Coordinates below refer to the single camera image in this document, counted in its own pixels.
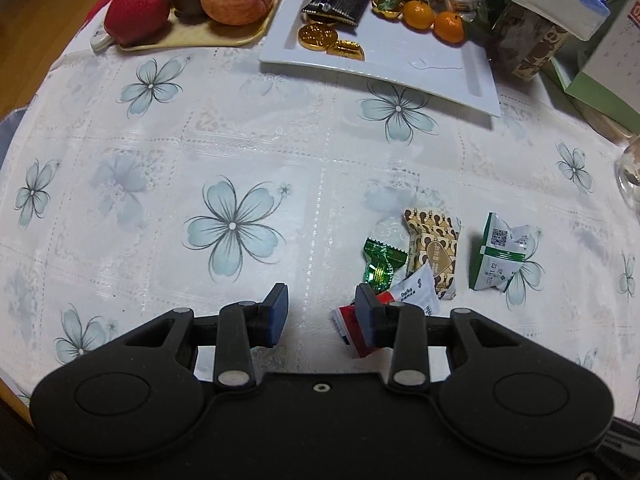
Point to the green desk calendar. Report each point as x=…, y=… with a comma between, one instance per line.
x=605, y=97

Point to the white rectangular plate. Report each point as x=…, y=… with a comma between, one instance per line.
x=400, y=57

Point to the dark red apple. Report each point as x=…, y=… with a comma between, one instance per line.
x=136, y=12

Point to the brown patterned snack packet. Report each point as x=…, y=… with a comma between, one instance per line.
x=435, y=255

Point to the clear glass cup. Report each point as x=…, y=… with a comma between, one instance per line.
x=631, y=172

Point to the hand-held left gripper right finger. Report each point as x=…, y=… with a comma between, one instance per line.
x=363, y=317

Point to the white snack packet red end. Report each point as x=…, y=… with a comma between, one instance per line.
x=417, y=294

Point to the brown patterned container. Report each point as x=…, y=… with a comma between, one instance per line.
x=525, y=47

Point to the green candy wrapper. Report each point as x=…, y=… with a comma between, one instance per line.
x=382, y=265

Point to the small white object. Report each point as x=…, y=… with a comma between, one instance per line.
x=101, y=40

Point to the white green snack packet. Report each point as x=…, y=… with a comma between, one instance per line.
x=500, y=260

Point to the blue white tissue box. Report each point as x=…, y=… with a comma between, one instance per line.
x=555, y=2

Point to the gold foil chocolate coin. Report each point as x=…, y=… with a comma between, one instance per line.
x=316, y=36
x=346, y=50

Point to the white floral tablecloth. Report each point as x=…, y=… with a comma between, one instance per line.
x=150, y=210

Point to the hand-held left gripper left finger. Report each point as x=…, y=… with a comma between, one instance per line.
x=278, y=316

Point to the tangerine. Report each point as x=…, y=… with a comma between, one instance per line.
x=418, y=14
x=450, y=27

